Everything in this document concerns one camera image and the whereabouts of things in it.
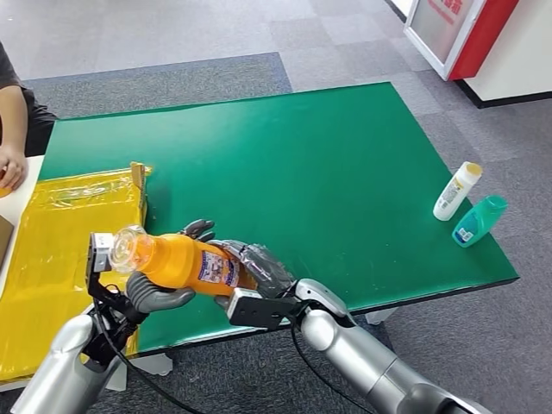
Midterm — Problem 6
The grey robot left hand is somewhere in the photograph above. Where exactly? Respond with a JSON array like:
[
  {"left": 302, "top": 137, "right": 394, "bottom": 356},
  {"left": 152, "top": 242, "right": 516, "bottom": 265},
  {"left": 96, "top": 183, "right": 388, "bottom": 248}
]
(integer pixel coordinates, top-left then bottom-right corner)
[{"left": 125, "top": 218, "right": 217, "bottom": 316}]

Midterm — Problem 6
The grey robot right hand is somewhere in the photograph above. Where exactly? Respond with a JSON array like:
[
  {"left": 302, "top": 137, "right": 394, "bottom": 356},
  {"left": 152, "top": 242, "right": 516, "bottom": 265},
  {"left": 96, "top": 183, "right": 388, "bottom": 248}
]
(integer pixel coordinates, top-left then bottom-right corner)
[{"left": 206, "top": 238, "right": 298, "bottom": 313}]

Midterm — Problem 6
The orange plastic bottle clear cap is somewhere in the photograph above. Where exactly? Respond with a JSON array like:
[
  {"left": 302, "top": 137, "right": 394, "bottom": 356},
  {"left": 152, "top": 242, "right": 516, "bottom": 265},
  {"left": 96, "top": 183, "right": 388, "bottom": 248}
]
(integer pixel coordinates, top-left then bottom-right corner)
[{"left": 107, "top": 224, "right": 260, "bottom": 298}]

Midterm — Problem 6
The white bottle yellow cap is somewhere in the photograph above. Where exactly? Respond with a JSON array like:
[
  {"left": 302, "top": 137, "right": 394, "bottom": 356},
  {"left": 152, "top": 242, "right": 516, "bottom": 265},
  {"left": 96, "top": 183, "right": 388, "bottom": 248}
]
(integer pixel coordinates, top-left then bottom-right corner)
[{"left": 432, "top": 161, "right": 483, "bottom": 223}]

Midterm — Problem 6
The teal plastic bottle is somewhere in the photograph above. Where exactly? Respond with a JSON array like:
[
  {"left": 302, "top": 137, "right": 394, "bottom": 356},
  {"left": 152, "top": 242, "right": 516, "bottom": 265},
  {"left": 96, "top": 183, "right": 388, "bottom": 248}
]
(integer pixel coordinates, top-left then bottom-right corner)
[{"left": 451, "top": 194, "right": 509, "bottom": 249}]

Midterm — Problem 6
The white table foot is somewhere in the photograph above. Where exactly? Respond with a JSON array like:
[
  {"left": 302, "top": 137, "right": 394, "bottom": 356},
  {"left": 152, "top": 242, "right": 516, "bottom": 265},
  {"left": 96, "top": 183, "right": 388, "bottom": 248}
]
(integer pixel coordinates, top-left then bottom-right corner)
[
  {"left": 363, "top": 307, "right": 400, "bottom": 328},
  {"left": 104, "top": 352, "right": 174, "bottom": 393}
]

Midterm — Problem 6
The green table mat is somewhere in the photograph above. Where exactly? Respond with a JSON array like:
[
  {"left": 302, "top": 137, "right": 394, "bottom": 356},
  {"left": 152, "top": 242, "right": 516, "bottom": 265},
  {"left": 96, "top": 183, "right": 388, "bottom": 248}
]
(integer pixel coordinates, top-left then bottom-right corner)
[{"left": 37, "top": 81, "right": 520, "bottom": 354}]

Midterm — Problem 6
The yellow plastic wrapped box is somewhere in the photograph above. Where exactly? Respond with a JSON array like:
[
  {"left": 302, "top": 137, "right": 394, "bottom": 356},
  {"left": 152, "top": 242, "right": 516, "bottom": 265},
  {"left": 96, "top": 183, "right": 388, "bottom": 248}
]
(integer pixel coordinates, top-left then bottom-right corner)
[{"left": 0, "top": 161, "right": 153, "bottom": 383}]

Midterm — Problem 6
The brown flat board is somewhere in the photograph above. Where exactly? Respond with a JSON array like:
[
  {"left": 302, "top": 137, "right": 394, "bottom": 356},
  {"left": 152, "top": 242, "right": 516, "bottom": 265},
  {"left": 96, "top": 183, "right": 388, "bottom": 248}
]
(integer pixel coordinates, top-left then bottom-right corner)
[{"left": 0, "top": 215, "right": 15, "bottom": 270}]

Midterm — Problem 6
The white side table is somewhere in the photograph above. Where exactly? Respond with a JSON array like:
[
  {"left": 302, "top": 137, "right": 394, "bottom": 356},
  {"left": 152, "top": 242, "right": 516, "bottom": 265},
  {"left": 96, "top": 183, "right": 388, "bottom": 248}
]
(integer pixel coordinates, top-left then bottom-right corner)
[{"left": 0, "top": 154, "right": 45, "bottom": 298}]

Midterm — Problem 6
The person's hand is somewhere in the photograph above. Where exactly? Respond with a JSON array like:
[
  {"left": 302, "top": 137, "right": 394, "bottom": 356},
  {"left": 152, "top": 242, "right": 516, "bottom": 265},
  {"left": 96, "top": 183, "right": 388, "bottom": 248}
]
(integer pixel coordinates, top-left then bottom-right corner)
[{"left": 0, "top": 143, "right": 30, "bottom": 192}]

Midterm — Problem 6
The person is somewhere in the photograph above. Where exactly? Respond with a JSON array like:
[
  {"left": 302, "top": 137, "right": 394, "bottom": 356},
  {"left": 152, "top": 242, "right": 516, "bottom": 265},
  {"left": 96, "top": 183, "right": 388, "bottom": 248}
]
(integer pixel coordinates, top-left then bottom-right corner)
[{"left": 0, "top": 41, "right": 58, "bottom": 192}]

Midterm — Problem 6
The red white display cabinet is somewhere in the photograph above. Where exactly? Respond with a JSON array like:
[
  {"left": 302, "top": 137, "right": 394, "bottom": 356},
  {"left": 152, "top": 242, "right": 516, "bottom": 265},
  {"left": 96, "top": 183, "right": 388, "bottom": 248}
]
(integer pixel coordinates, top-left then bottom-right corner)
[{"left": 403, "top": 0, "right": 520, "bottom": 82}]

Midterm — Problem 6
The white counter black base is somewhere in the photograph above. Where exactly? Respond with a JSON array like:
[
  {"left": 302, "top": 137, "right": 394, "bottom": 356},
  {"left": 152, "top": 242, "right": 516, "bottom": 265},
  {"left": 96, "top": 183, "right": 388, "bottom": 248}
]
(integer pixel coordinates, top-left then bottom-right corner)
[{"left": 453, "top": 0, "right": 552, "bottom": 110}]

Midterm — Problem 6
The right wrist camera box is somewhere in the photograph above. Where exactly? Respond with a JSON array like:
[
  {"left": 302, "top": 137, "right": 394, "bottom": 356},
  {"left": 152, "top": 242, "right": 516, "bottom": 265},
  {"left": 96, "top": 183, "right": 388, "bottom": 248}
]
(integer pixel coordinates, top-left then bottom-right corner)
[{"left": 226, "top": 287, "right": 304, "bottom": 332}]

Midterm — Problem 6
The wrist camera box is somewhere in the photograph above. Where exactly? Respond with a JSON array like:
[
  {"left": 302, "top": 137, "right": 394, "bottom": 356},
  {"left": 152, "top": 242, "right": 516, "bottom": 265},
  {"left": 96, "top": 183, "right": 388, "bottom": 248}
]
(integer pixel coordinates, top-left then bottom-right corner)
[
  {"left": 85, "top": 231, "right": 116, "bottom": 293},
  {"left": 226, "top": 287, "right": 304, "bottom": 332}
]

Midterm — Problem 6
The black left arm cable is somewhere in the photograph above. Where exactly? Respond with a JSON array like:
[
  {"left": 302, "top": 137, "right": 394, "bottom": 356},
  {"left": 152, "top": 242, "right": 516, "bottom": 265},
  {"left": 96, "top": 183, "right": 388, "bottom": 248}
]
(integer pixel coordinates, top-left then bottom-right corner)
[{"left": 88, "top": 279, "right": 205, "bottom": 414}]

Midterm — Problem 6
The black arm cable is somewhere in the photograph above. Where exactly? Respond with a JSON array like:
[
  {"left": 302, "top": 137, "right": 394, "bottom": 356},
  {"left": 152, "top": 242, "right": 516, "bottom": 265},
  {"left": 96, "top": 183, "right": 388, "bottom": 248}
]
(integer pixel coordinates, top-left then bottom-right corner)
[
  {"left": 290, "top": 317, "right": 377, "bottom": 414},
  {"left": 88, "top": 279, "right": 205, "bottom": 414}
]

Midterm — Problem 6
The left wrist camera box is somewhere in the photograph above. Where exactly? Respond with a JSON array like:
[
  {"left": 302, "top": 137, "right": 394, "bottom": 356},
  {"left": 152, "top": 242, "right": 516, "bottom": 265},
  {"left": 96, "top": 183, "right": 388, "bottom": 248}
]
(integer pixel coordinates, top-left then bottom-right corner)
[{"left": 85, "top": 231, "right": 116, "bottom": 293}]

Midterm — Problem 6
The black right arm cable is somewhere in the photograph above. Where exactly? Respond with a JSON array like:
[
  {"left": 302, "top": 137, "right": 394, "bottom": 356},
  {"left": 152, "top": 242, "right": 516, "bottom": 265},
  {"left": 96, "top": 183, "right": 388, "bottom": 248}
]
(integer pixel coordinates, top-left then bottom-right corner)
[{"left": 290, "top": 317, "right": 377, "bottom": 414}]

